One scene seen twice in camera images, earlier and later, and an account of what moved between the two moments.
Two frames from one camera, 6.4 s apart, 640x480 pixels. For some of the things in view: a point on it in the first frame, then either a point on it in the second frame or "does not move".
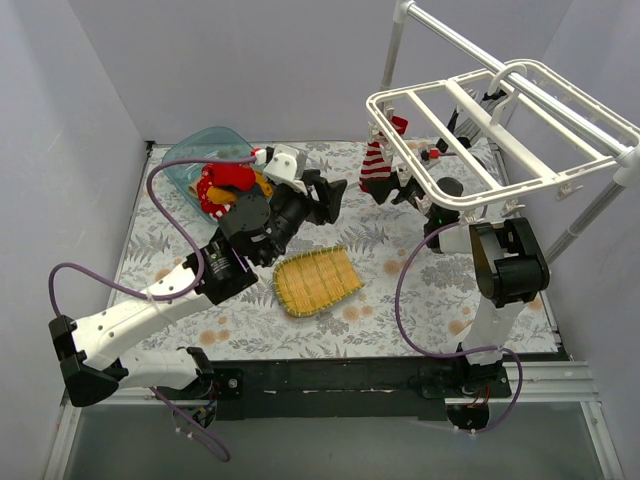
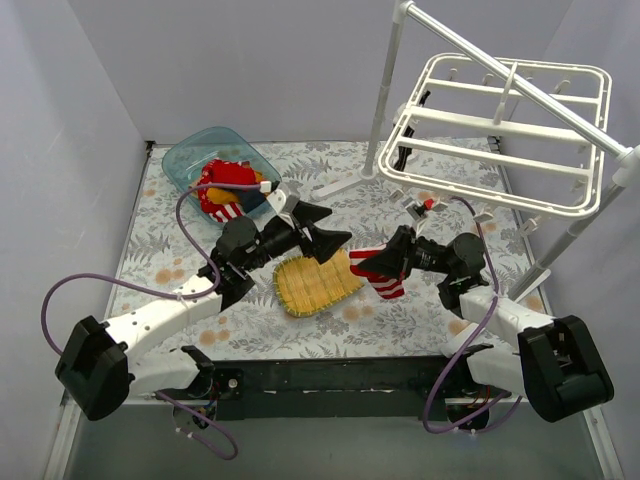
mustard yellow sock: x=220 y=195 does not move
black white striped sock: x=453 y=120 → x=403 y=151
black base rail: x=326 y=389 does not move
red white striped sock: x=375 y=162 → x=386 y=286
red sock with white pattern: x=204 y=182 does not move
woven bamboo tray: x=307 y=282 does not move
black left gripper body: x=314 y=198 → x=304 y=235
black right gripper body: x=400 y=186 → x=405 y=254
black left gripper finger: x=331 y=193 → x=305 y=212
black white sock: x=466 y=129 → x=424 y=97
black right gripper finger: x=382 y=187 → x=391 y=261
